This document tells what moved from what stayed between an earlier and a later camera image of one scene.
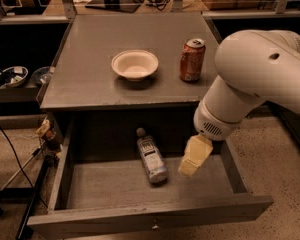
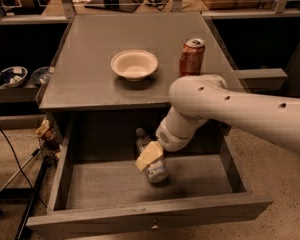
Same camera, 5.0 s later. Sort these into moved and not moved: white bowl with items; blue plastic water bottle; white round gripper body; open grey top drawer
Moved: white round gripper body
Not moved: open grey top drawer; blue plastic water bottle; white bowl with items
